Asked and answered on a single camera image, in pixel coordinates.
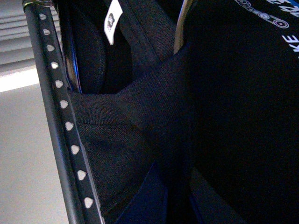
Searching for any white neck label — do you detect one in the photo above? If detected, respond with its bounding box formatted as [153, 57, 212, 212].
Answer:
[103, 0, 123, 46]

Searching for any metal hanger hook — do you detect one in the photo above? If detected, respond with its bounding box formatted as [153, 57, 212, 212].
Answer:
[173, 0, 194, 54]

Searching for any black perforated rack bar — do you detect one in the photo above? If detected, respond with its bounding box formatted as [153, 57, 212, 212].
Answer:
[22, 0, 105, 224]

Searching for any black hung t-shirt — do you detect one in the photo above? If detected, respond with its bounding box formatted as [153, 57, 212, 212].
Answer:
[56, 0, 299, 224]

